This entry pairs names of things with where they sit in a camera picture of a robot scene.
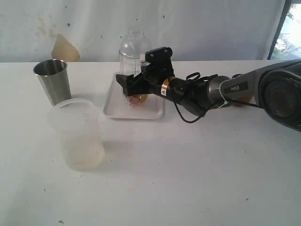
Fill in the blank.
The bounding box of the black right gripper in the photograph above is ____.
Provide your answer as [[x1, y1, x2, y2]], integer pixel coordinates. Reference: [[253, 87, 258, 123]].
[[115, 60, 174, 97]]

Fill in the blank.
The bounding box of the clear plastic shaker body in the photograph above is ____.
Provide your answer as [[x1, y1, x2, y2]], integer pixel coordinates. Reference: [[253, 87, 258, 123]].
[[119, 54, 142, 101]]

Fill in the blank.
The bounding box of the clear plastic shaker lid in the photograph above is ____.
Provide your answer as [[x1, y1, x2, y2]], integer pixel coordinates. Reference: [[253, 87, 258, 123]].
[[119, 26, 152, 58]]

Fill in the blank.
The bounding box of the stainless steel cup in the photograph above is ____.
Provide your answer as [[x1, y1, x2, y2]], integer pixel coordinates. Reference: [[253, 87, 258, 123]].
[[33, 59, 71, 106]]

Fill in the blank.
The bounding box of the brown wooden cup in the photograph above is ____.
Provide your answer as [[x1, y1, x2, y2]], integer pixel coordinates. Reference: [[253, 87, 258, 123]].
[[232, 96, 253, 107]]

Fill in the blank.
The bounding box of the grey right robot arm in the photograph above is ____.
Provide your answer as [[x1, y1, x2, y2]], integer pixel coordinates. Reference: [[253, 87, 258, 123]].
[[116, 59, 301, 131]]

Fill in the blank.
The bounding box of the white rectangular tray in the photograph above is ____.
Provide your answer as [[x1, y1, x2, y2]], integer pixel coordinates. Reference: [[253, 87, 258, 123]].
[[103, 75, 165, 120]]

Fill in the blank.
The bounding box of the translucent plastic deli container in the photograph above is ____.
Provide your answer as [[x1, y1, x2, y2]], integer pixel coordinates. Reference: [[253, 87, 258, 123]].
[[48, 98, 105, 171]]

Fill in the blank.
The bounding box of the dark window frame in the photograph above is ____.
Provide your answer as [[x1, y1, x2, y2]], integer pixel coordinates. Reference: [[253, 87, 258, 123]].
[[267, 0, 296, 60]]

